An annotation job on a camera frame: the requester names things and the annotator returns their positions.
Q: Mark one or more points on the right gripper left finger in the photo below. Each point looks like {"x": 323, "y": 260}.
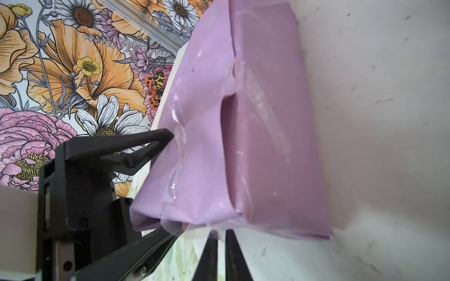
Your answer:
{"x": 207, "y": 269}

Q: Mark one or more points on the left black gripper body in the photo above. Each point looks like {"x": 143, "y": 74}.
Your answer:
{"x": 84, "y": 232}

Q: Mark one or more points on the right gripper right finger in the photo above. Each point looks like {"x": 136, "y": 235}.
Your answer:
{"x": 235, "y": 263}

